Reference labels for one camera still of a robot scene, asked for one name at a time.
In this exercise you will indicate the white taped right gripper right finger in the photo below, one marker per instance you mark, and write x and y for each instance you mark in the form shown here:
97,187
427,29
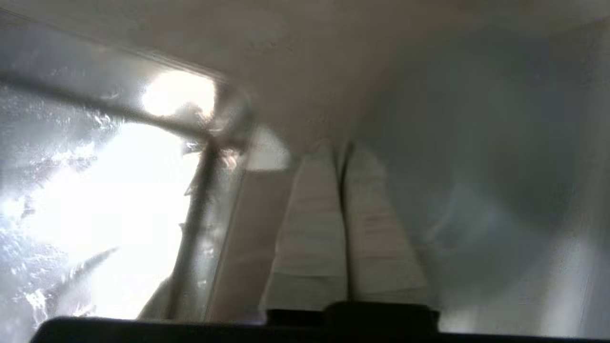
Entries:
381,247

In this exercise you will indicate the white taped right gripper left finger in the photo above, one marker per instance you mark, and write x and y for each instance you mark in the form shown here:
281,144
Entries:
314,238

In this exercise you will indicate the white ceramic bowl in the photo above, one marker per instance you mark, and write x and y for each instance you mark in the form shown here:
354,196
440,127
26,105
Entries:
476,166

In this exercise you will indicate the stainless steel sink basin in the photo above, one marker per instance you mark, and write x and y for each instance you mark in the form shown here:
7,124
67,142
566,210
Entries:
95,190

